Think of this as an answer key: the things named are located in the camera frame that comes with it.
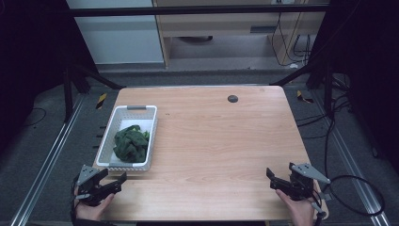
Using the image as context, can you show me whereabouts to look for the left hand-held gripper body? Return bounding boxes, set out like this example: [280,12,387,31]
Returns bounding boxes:
[72,164,116,207]

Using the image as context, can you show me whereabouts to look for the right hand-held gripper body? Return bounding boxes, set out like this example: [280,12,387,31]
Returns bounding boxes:
[288,162,331,202]

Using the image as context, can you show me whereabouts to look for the white plastic basket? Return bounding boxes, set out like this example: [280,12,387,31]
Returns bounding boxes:
[95,105,159,172]

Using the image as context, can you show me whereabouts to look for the dark green cloth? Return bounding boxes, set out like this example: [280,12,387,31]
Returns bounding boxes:
[112,124,152,164]

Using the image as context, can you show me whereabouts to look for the person's left hand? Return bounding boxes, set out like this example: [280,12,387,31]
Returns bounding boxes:
[74,187,116,222]

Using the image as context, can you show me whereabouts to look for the person's right hand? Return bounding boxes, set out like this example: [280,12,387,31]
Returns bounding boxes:
[275,182,322,226]

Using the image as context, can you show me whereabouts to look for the yellow black tape marker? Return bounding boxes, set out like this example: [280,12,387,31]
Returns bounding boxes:
[295,89,315,105]
[95,92,108,111]

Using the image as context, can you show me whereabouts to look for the black metal stand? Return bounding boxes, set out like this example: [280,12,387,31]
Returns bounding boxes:
[61,61,127,124]
[268,61,335,118]

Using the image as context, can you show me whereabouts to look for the black curtain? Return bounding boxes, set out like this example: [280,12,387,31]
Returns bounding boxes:
[309,0,399,175]
[0,0,99,158]

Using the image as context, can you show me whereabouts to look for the white cabinet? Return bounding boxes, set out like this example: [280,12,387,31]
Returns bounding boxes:
[65,0,166,66]

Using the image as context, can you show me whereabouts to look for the light wooden desk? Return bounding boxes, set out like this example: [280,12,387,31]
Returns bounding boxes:
[152,0,327,69]

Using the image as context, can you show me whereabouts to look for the right hand-held gripper cable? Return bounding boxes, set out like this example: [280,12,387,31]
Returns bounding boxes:
[310,187,333,226]

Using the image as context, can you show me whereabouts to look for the aluminium floor rail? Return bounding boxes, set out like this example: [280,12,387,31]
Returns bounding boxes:
[8,93,87,226]
[309,89,392,226]

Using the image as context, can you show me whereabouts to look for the black floor cables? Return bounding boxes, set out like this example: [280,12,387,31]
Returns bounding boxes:
[295,73,356,179]

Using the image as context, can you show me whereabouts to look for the black looped floor cable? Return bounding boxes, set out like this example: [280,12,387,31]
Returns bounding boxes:
[325,174,386,218]

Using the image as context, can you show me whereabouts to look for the thin black floor cable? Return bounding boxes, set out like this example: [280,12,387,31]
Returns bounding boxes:
[22,106,48,128]

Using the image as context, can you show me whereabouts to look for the black hanging desk cables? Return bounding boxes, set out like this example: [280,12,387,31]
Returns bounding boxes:
[270,11,312,68]

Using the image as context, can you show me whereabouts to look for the black horizontal frame bar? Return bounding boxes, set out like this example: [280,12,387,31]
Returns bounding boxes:
[66,4,329,19]

